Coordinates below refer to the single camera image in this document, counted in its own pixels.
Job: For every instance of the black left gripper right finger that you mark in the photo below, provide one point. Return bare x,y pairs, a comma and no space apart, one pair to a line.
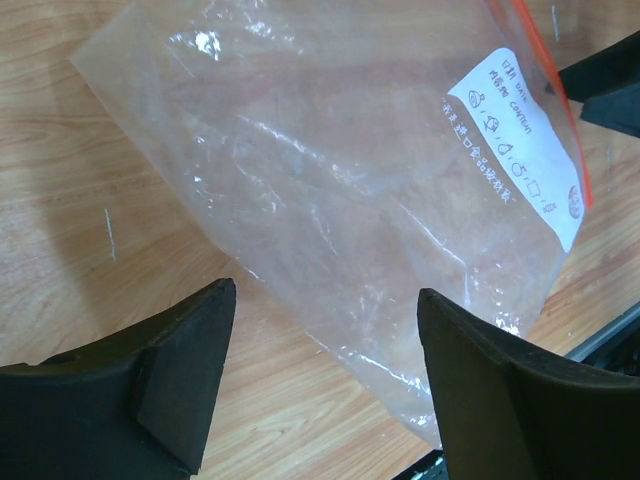
508,409

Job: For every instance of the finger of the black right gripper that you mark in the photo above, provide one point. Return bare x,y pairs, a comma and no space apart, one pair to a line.
607,85

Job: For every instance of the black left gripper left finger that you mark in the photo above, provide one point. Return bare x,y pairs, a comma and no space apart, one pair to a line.
137,404

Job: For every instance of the clear zip top bag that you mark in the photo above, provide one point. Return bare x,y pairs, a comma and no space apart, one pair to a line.
349,154

